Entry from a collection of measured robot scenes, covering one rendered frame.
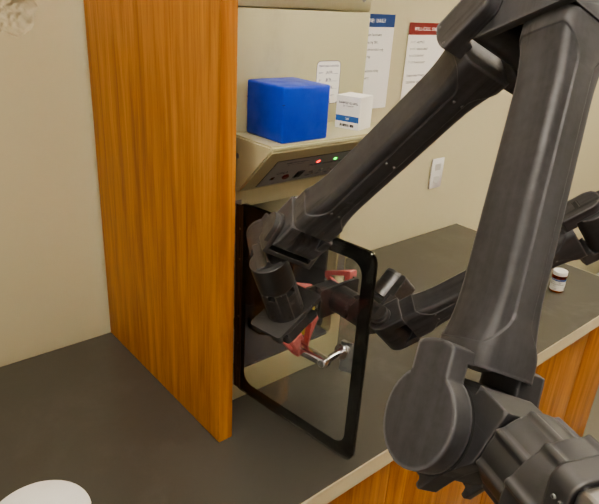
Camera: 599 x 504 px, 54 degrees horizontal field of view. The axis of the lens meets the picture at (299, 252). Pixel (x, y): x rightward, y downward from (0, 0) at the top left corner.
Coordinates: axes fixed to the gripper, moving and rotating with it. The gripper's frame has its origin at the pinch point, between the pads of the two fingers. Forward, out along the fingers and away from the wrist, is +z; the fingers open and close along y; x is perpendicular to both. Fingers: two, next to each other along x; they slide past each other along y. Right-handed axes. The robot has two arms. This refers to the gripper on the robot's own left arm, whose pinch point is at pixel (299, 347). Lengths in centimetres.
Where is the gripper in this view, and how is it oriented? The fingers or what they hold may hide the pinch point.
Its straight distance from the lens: 97.9
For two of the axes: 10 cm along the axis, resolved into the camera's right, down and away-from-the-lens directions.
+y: -6.4, 6.0, -4.8
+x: 7.3, 2.9, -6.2
